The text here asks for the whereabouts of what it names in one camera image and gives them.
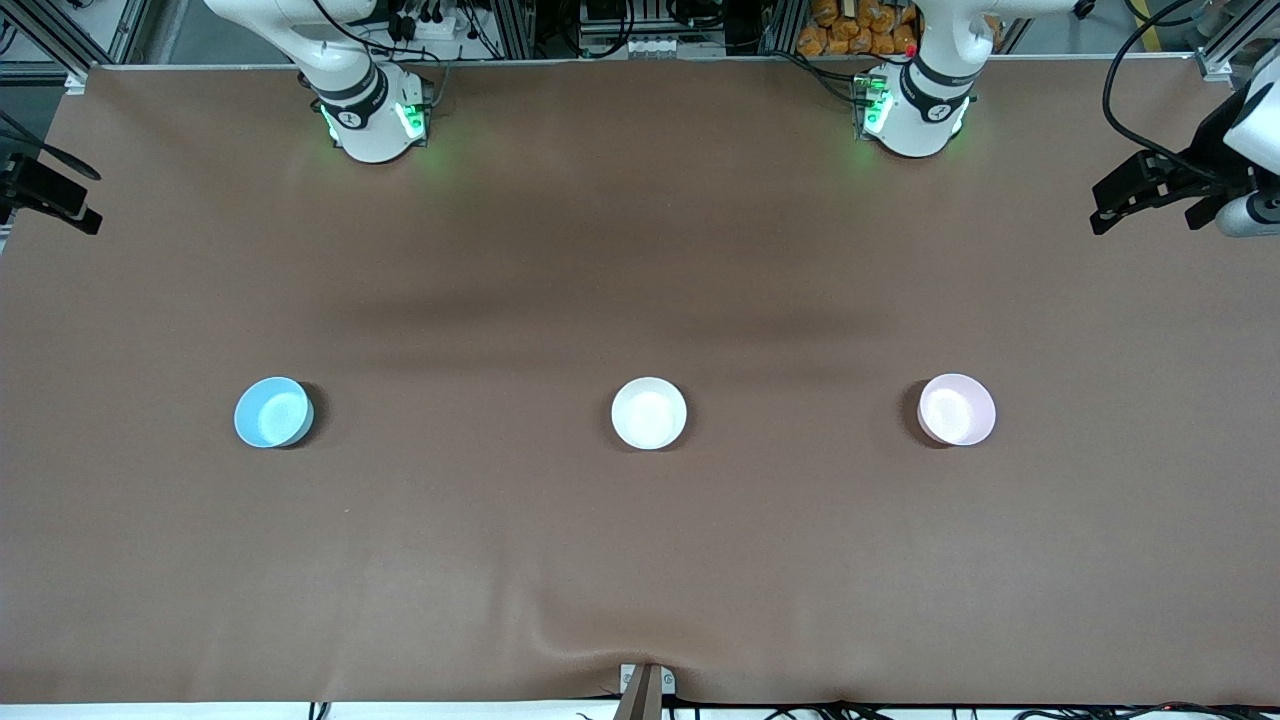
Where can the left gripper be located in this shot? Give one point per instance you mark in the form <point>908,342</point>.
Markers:
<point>1211,148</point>

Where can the black electronics box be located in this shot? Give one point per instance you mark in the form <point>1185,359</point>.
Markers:
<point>610,15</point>

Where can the orange snack pile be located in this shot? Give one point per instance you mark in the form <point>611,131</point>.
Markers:
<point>850,30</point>

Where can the aluminium frame upright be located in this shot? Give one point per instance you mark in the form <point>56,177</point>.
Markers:
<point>780,25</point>
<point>512,30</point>

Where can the blue bowl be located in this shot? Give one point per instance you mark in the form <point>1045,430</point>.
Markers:
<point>272,413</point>

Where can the grey metal bracket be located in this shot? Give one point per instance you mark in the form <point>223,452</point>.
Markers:
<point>626,682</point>

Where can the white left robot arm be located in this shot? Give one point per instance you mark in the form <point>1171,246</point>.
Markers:
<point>945,30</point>

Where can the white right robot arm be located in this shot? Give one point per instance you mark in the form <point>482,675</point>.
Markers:
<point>375,145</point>

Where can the white bowl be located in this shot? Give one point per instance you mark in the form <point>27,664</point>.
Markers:
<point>649,413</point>

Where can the brown table cloth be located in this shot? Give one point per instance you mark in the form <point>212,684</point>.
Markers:
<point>640,560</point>

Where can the white strip with black plugs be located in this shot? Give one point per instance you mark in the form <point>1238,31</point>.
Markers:
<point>440,30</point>

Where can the brown camera pole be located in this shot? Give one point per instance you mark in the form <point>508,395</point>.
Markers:
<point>640,702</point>

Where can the white socket strip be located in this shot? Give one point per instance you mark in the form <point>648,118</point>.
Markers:
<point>660,47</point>

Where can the aluminium frame post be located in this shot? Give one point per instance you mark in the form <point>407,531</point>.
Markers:
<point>1235,45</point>
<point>50,35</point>

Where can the pink bowl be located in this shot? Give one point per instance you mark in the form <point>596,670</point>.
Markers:
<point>958,410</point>

